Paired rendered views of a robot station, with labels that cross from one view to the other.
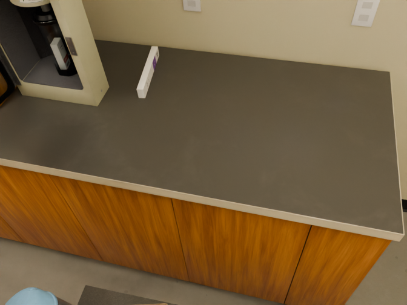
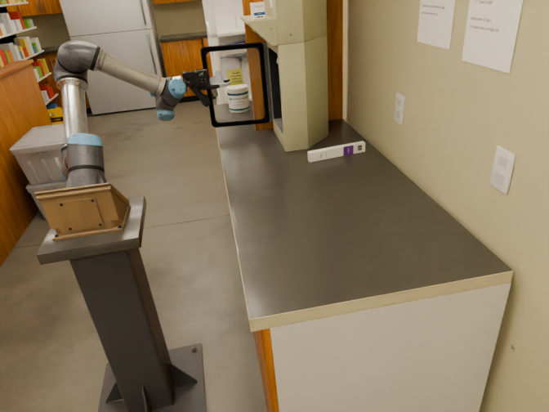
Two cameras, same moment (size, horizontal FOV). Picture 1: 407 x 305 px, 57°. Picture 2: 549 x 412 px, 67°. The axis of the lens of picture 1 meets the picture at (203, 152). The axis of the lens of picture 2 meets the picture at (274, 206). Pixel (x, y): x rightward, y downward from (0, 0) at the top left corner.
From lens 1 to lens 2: 127 cm
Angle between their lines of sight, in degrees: 52
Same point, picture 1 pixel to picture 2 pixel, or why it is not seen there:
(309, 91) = (403, 225)
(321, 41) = (469, 195)
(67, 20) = (282, 75)
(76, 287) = (224, 293)
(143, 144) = (262, 176)
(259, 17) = (432, 145)
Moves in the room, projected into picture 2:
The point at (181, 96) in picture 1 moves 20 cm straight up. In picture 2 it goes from (326, 173) to (325, 126)
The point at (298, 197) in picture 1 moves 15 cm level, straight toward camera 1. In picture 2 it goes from (256, 250) to (207, 255)
